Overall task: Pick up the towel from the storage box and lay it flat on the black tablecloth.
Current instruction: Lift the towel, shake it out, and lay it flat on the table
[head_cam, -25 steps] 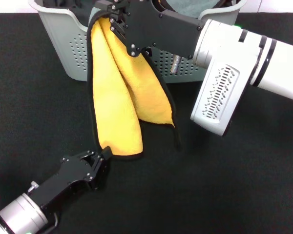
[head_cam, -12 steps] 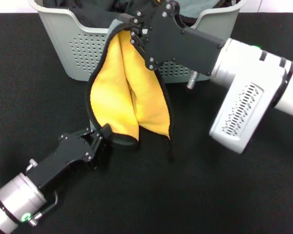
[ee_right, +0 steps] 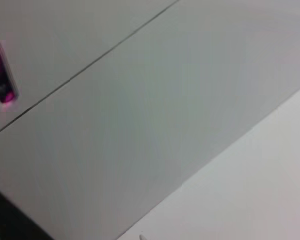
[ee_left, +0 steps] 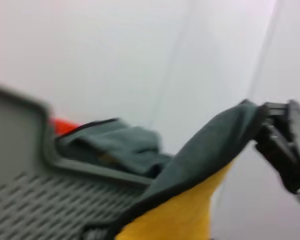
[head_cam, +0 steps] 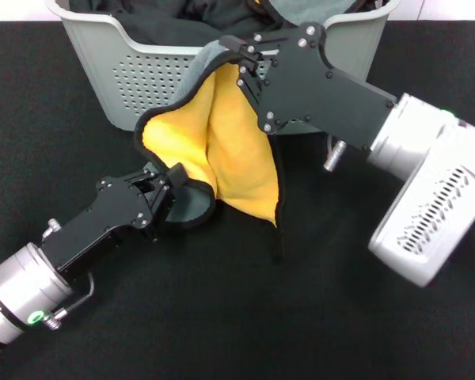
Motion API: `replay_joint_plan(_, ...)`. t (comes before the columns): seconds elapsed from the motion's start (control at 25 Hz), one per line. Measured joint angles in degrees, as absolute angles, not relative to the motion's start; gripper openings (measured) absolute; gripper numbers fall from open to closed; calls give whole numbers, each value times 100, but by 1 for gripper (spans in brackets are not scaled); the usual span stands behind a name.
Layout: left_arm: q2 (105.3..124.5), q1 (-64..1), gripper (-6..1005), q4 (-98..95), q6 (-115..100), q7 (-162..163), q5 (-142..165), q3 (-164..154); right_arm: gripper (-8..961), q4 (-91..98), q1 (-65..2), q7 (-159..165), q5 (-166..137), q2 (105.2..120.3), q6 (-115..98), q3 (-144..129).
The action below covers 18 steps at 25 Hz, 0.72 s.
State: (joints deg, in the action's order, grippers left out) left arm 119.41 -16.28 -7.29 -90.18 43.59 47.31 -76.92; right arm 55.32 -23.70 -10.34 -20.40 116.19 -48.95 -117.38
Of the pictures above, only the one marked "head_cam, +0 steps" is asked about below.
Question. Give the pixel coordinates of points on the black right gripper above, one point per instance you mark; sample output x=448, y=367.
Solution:
x=320, y=91

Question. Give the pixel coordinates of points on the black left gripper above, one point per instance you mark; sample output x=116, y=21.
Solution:
x=111, y=217

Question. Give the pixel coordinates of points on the grey and yellow towel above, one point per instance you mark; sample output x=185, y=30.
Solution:
x=237, y=150

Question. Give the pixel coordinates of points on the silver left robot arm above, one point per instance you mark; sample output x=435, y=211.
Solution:
x=20, y=293

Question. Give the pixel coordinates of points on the grey towel with black trim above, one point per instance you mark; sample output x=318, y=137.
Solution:
x=308, y=10

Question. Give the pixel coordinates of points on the grey perforated storage basket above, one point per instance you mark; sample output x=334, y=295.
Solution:
x=142, y=79

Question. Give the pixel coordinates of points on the black tablecloth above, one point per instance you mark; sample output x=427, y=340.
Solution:
x=237, y=336

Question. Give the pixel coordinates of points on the black cloth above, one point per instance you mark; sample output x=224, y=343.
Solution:
x=162, y=27

